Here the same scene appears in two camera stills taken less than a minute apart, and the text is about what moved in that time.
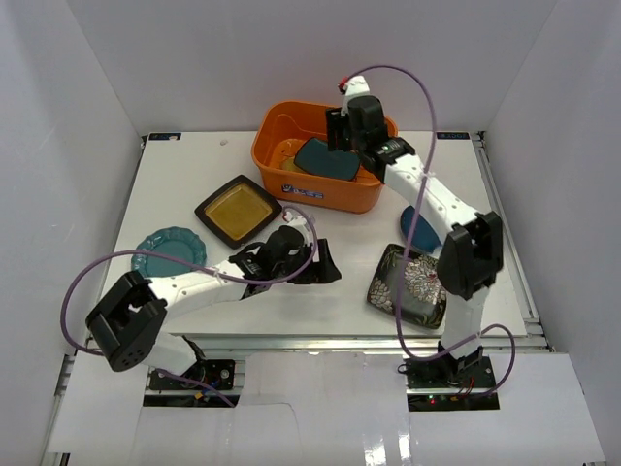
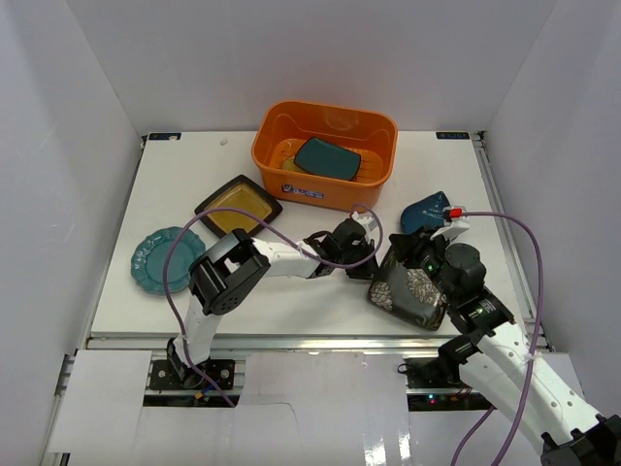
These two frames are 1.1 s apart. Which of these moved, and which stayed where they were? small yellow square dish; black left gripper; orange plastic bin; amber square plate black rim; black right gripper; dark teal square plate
Moved: black right gripper; black left gripper
Stayed: orange plastic bin; dark teal square plate; small yellow square dish; amber square plate black rim
